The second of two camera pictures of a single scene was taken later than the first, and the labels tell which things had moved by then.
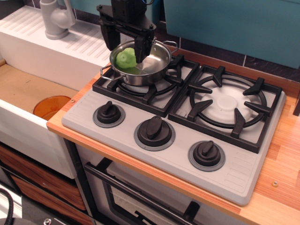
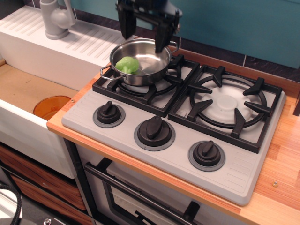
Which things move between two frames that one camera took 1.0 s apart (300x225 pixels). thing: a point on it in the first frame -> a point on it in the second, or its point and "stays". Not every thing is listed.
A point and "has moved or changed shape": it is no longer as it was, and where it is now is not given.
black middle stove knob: [154, 134] stays
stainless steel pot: [150, 71] stays
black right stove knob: [206, 156] stays
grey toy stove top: [151, 136] stays
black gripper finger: [143, 45] -> [165, 32]
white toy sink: [32, 66] stays
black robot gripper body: [129, 16] -> [154, 11]
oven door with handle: [120, 195] stays
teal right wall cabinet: [266, 29] stays
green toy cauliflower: [126, 58] has moved or changed shape
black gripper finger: [111, 35] -> [128, 20]
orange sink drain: [47, 107] stays
